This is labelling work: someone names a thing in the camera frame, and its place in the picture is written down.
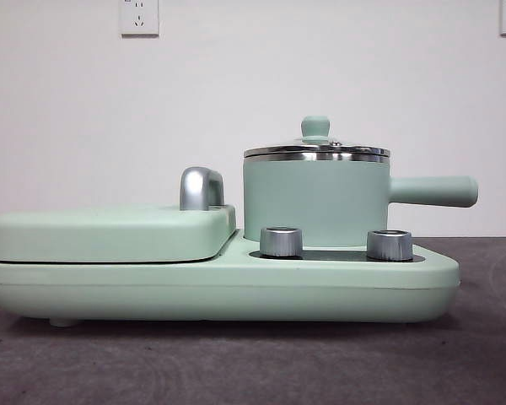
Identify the green breakfast machine base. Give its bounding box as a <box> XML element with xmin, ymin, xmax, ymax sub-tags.
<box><xmin>0</xmin><ymin>229</ymin><xmax>462</xmax><ymax>328</ymax></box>

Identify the silver control knob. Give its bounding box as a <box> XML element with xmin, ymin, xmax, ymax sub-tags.
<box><xmin>365</xmin><ymin>229</ymin><xmax>414</xmax><ymax>261</ymax></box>
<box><xmin>259</xmin><ymin>226</ymin><xmax>304</xmax><ymax>259</ymax></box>

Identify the green griddle cover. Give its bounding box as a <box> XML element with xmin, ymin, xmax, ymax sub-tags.
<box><xmin>0</xmin><ymin>203</ymin><xmax>239</xmax><ymax>265</ymax></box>

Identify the green pot with handle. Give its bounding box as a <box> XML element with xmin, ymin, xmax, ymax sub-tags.
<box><xmin>242</xmin><ymin>148</ymin><xmax>479</xmax><ymax>248</ymax></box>

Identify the glass lid with green knob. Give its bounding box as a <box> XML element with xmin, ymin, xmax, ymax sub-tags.
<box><xmin>243</xmin><ymin>116</ymin><xmax>392</xmax><ymax>159</ymax></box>

